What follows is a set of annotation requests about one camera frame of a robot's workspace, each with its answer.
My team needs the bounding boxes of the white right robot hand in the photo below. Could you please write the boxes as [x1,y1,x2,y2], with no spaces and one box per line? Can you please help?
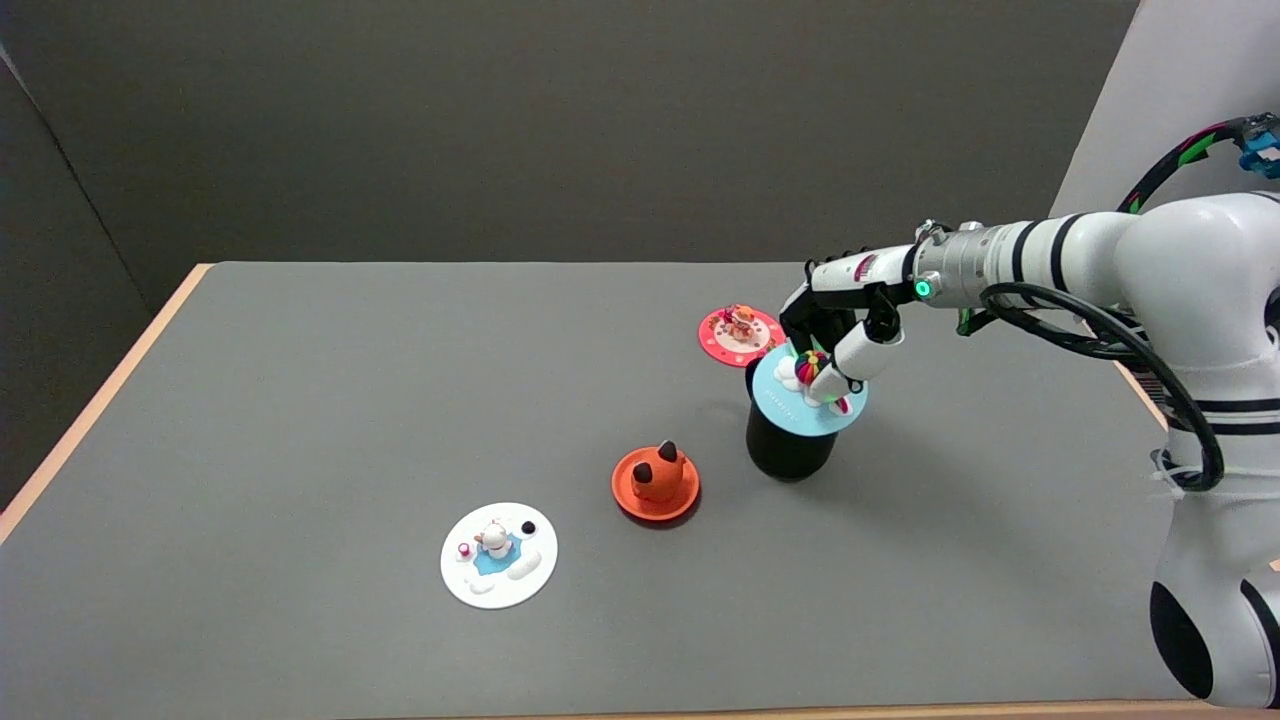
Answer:
[778,249,917,417]

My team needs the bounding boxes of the sky blue balloon cup lid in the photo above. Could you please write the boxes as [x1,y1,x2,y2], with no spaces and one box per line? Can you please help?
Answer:
[750,341,869,438]

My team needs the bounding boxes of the pink figurine cup lid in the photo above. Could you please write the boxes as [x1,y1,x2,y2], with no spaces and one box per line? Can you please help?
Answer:
[698,305,787,368]

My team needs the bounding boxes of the black cup teal inside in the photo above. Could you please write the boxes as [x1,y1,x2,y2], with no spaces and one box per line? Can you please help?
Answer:
[745,359,837,483]

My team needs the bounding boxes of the orange fox cup lid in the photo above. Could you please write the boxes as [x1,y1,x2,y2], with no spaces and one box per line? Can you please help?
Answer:
[611,440,701,524]

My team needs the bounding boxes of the white cat cup lid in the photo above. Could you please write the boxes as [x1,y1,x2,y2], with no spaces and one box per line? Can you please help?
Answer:
[440,502,559,610]

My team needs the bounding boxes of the thick black looped cable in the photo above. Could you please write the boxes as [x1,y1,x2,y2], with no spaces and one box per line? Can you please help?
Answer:
[979,281,1226,492]

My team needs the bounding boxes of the black cable with coloured wires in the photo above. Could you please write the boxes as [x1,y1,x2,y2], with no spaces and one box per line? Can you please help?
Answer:
[1117,113,1280,216]

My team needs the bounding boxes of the blue cable connector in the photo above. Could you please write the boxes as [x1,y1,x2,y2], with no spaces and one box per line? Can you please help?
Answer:
[1238,125,1280,180]

